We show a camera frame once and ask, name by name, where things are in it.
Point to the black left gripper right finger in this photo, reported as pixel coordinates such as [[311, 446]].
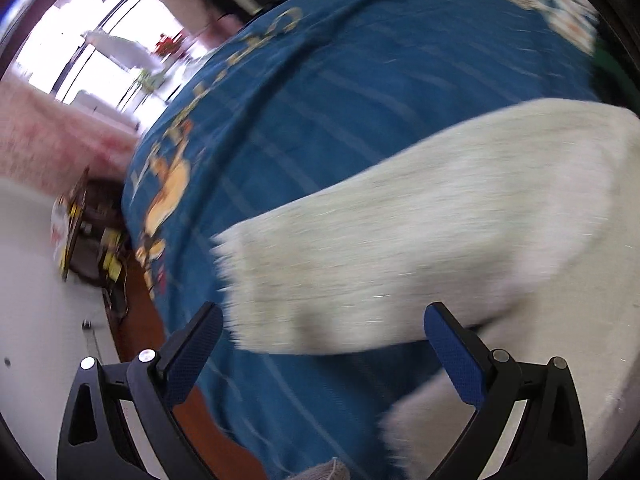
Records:
[[550, 442]]

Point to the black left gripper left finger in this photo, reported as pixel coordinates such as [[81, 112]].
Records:
[[95, 441]]

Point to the white fluffy knit garment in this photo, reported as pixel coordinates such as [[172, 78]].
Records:
[[524, 222]]

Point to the dark cluttered bedside shelf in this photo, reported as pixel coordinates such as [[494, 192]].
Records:
[[90, 240]]

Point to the grey knit sleeve cuff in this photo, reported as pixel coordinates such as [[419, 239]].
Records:
[[333, 469]]

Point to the red flower plant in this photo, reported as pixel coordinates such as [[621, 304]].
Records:
[[168, 46]]

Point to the blue striped bed cover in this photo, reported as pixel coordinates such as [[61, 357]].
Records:
[[306, 96]]

